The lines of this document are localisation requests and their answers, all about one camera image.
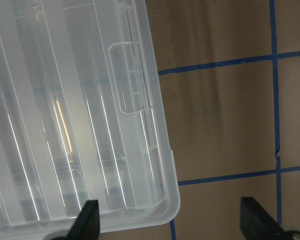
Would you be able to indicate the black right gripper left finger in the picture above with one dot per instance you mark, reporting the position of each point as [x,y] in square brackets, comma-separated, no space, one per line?
[87,225]

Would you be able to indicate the clear plastic box lid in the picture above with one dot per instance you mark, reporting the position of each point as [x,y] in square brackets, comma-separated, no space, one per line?
[81,119]

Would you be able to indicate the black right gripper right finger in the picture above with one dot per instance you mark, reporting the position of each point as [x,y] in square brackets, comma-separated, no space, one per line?
[257,224]

